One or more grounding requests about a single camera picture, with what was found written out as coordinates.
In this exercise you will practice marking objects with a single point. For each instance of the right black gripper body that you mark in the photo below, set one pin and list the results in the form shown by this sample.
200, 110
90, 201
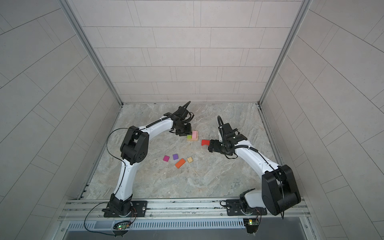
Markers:
221, 147

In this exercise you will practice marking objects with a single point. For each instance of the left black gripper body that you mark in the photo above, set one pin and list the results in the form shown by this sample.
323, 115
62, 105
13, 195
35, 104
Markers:
184, 129

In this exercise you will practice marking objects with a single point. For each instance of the red arch block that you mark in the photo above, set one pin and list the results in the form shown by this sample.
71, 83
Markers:
205, 142

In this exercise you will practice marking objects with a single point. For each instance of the pink block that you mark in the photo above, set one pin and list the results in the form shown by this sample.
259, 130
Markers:
195, 135

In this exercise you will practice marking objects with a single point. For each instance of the orange block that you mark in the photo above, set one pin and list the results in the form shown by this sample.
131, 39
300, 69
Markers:
180, 163

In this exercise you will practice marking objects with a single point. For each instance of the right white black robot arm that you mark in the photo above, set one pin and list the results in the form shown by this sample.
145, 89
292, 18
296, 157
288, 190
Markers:
279, 190

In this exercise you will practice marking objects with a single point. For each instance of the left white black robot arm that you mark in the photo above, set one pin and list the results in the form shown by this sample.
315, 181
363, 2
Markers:
134, 150

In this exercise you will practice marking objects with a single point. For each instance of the left corrugated black conduit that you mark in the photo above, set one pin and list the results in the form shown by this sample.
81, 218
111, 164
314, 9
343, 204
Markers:
166, 116

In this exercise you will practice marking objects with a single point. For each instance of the corrugated black conduit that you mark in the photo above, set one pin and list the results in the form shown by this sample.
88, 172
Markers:
220, 123
166, 116

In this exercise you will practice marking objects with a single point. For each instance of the right corrugated black conduit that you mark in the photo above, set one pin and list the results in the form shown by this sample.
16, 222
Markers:
220, 123

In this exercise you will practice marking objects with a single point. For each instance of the right controller board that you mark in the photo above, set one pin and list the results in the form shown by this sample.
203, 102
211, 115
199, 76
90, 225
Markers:
251, 225

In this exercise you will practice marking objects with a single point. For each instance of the controller board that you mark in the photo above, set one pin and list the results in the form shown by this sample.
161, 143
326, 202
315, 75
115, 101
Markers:
122, 226
251, 225

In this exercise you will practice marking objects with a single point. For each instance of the left controller board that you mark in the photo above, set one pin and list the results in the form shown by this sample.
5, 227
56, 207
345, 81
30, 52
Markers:
122, 226

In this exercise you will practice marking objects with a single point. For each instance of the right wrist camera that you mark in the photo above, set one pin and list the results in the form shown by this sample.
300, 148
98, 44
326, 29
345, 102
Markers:
231, 135

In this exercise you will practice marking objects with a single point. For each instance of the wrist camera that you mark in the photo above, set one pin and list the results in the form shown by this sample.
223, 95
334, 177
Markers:
231, 135
182, 114

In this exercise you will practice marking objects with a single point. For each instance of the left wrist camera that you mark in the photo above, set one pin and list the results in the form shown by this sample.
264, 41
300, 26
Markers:
182, 114

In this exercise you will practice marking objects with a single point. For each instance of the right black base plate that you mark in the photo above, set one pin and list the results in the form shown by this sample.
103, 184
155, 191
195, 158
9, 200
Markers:
238, 207

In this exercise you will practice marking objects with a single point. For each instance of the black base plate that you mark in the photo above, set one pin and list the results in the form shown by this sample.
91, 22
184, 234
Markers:
137, 209
238, 207

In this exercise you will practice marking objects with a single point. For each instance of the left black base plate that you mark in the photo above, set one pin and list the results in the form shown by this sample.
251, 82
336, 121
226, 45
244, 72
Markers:
137, 209

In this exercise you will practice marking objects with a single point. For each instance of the aluminium mounting rail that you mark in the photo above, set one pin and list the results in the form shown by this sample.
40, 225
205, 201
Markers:
189, 208

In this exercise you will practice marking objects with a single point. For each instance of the left aluminium corner post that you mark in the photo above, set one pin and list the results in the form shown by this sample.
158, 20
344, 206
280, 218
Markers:
88, 47

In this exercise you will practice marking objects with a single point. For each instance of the aluminium corner post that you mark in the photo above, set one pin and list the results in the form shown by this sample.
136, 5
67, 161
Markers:
288, 42
88, 47

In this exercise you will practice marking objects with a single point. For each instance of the right aluminium corner post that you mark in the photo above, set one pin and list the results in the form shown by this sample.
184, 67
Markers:
288, 42

